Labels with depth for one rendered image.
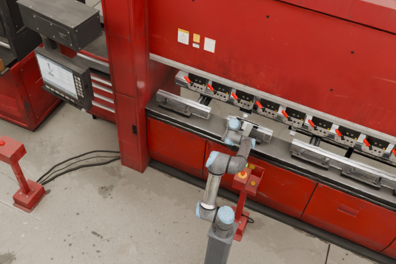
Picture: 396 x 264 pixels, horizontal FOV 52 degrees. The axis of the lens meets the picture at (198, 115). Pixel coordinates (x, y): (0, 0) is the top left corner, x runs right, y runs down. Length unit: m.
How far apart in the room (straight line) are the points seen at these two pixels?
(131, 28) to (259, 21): 0.90
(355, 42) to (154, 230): 2.37
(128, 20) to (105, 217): 1.90
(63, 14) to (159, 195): 2.04
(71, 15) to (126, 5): 0.37
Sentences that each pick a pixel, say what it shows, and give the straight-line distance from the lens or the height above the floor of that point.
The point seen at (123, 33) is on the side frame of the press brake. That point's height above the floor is 1.68.
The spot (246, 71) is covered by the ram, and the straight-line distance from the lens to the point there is 3.00.
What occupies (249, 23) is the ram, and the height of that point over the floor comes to 1.93.
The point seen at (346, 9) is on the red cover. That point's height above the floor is 2.22.
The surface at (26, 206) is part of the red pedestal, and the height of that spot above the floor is 0.05.
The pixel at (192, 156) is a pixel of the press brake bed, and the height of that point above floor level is 0.46.
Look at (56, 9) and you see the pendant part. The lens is 2.87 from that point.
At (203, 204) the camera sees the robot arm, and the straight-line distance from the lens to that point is 2.83.
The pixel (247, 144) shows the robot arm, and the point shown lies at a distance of 2.88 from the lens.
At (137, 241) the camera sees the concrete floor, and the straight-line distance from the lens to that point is 3.85.
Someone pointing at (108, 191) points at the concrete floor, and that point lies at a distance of 4.13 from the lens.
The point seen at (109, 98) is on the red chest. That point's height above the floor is 0.50.
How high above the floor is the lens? 3.45
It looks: 47 degrees down
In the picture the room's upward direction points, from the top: 5 degrees clockwise
